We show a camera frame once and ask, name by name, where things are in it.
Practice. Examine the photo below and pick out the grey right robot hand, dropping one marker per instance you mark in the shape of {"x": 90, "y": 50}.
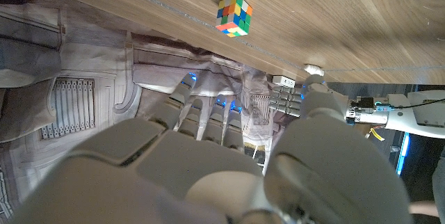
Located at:
{"x": 194, "y": 175}

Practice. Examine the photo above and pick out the multicoloured puzzle cube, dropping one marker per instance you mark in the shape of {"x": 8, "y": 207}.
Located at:
{"x": 233, "y": 15}

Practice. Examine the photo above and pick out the printed sofa room backdrop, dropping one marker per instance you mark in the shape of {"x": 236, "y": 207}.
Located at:
{"x": 87, "y": 78}

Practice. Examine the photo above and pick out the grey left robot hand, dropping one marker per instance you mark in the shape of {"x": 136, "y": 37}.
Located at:
{"x": 283, "y": 100}

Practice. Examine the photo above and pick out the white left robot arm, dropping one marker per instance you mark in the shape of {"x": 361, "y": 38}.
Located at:
{"x": 417, "y": 116}

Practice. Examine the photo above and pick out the white power strip box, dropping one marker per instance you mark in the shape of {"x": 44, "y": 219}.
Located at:
{"x": 283, "y": 81}

